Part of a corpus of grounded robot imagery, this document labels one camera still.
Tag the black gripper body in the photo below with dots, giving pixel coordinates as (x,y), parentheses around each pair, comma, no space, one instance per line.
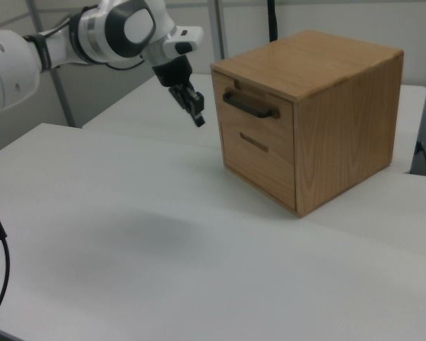
(174,72)

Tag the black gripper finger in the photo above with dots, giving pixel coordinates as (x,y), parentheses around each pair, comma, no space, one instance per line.
(178,96)
(196,106)

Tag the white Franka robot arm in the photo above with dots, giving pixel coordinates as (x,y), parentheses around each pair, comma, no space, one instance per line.
(7,64)

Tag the wooden drawer with slot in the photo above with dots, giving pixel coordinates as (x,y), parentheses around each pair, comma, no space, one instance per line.
(262,172)

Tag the wooden two-drawer cabinet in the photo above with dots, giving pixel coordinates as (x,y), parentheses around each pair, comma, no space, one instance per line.
(348,135)

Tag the grey aluminium frame post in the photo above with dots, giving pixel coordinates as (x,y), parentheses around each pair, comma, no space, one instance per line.
(218,30)

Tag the black camera stand pole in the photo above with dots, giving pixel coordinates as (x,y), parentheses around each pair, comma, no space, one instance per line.
(272,19)

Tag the grey slanted frame strut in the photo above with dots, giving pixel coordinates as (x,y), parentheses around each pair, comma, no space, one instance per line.
(58,89)

